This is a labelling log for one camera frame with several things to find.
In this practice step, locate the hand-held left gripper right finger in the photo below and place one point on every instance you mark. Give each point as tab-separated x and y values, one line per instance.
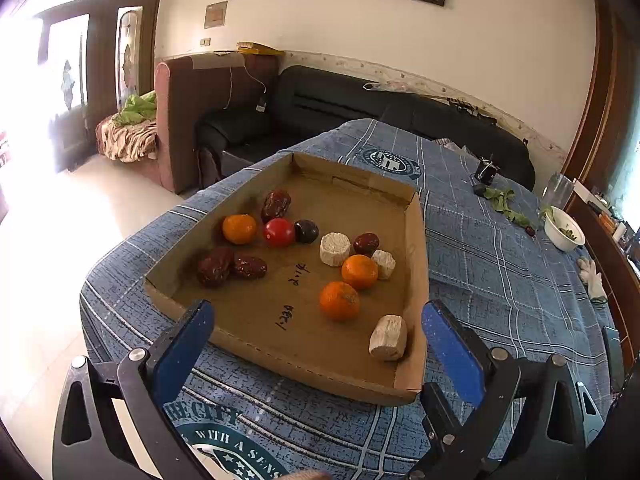
450	350

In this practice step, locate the striped brown blanket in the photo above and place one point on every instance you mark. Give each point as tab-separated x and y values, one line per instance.
125	140

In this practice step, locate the blue plaid tablecloth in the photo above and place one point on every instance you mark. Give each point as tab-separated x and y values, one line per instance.
490	270

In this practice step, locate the red tomato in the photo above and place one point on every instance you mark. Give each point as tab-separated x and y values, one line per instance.
278	232

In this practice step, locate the clear glass jar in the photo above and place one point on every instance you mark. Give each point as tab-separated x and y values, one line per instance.
557	190

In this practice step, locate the dried red jujube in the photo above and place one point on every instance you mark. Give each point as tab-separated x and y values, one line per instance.
366	243
248	266
275	205
215	266

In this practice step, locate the small black clip device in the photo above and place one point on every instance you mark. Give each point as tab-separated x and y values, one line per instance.
486	172

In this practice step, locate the mandarin orange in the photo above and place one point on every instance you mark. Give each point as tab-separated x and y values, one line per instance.
239	228
339	301
359	271

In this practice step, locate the dark purple plum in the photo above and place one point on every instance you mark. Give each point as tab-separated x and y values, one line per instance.
306	231

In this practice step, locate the white cylindrical chunk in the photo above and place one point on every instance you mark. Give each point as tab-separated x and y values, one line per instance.
388	338
335	249
385	263

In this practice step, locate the shallow cardboard tray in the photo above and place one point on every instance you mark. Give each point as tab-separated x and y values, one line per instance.
300	320

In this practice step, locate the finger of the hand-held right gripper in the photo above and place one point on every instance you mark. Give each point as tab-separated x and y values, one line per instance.
614	360

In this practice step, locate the white bowl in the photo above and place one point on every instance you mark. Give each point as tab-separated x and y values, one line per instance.
562	230

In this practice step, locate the wooden side cabinet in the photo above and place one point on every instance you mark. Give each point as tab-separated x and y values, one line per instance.
610	240

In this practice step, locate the green leafy stems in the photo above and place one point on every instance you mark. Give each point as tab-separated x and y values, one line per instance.
505	202

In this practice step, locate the dark wooden glass door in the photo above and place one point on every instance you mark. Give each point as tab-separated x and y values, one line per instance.
100	60

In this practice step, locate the white glove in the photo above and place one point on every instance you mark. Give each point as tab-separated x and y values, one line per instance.
592	277

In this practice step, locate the green cloth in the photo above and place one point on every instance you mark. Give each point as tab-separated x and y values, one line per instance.
135	109

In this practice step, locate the black leather sofa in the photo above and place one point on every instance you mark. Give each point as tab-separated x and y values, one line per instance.
320	100

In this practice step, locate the small wall plaque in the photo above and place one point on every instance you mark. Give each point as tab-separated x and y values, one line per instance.
215	15

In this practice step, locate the clear plastic bag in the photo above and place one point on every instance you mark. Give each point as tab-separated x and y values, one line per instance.
392	86

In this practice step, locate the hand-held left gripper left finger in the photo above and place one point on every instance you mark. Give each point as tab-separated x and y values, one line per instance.
180	355

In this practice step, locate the yellow packet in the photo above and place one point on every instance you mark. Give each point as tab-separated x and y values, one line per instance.
257	48

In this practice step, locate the brown armchair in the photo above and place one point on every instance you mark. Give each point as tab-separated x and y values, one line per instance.
200	90

